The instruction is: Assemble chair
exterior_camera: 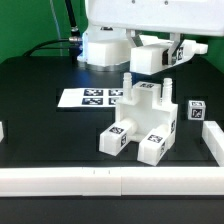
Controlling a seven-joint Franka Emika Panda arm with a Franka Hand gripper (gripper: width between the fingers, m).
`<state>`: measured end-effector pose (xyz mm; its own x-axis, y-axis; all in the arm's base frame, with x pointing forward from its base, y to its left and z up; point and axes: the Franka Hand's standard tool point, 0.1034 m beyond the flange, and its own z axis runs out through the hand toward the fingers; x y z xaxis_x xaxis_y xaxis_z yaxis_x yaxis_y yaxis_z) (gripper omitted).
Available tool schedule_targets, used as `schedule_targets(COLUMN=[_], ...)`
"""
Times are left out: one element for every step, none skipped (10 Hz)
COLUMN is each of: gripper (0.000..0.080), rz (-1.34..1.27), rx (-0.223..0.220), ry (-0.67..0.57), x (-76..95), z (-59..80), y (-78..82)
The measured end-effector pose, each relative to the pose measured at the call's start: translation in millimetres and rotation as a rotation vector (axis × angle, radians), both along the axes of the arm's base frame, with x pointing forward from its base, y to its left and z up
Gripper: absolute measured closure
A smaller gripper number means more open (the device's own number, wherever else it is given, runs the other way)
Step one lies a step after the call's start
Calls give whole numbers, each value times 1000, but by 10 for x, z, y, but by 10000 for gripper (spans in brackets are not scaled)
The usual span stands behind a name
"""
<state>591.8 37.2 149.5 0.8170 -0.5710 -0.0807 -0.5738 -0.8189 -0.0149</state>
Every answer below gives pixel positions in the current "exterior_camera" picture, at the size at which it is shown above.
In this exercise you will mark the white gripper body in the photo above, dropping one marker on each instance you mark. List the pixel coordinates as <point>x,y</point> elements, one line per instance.
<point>197,17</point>

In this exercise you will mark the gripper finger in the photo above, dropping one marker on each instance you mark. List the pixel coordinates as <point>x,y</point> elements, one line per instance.
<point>175,38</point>
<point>134,38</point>

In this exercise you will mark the white tagged cube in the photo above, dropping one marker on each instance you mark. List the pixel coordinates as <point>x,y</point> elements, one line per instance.
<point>196,110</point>

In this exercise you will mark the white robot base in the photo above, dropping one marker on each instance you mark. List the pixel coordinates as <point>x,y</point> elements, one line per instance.
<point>104,49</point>

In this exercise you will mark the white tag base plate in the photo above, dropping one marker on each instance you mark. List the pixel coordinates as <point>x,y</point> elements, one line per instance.
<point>89,97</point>

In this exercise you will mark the white right fence rail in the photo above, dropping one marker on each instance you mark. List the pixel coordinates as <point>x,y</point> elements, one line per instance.
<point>213,136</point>

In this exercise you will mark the white fence rail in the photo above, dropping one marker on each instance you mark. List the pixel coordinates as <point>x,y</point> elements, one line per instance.
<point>1,131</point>
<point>213,136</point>
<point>119,181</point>

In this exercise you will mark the white front fence rail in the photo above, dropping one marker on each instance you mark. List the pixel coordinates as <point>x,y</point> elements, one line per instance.
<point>119,181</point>

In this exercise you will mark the white left fence rail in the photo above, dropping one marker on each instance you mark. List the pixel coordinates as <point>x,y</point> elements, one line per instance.
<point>1,131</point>

